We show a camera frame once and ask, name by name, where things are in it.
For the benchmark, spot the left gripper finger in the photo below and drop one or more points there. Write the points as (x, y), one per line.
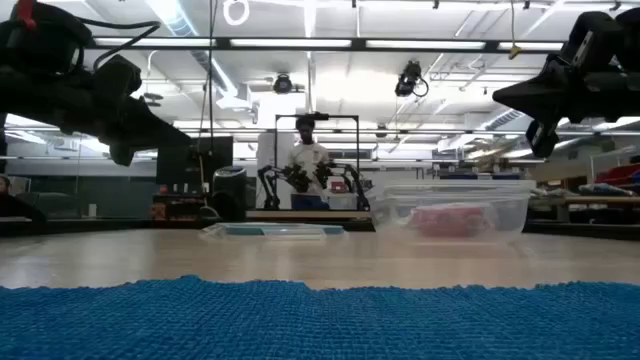
(155, 140)
(157, 122)

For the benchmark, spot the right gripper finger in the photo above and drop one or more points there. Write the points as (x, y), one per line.
(542, 107)
(542, 82)

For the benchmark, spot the clear plastic container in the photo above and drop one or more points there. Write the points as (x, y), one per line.
(512, 215)

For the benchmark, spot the pink soft object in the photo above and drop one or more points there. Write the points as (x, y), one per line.
(470, 220)

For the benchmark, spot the clear lid teal seal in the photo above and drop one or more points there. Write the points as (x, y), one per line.
(272, 230)

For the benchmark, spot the blue bandage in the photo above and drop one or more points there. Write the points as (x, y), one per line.
(320, 325)

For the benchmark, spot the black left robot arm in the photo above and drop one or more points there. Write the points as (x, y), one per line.
(40, 40)

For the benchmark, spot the black background robot arm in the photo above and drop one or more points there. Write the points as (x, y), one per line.
(272, 182)
(352, 180)

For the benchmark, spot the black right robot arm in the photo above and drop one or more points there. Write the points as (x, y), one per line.
(631, 30)

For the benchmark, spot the black monitor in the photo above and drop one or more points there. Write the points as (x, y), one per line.
(175, 160)

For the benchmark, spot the yellow hanging tag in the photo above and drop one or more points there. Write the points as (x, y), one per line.
(515, 51)

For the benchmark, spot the dark shelf with red items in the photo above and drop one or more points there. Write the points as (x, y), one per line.
(175, 207)

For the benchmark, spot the red storage bins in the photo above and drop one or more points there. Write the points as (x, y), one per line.
(620, 176)

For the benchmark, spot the wooden side table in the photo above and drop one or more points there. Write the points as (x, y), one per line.
(600, 200)

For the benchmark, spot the person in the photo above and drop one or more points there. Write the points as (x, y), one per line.
(307, 155)

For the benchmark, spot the wooden background table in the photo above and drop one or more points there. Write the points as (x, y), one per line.
(300, 215)

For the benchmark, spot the blue storage bin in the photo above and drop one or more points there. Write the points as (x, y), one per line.
(310, 202)

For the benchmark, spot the white storage bin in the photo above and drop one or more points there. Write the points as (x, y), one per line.
(342, 201)

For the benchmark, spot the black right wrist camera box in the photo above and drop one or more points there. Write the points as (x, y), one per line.
(542, 140)

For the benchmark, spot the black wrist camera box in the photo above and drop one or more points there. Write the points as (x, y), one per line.
(122, 155)
(542, 140)

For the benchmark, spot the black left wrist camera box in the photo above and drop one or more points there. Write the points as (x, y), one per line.
(122, 155)

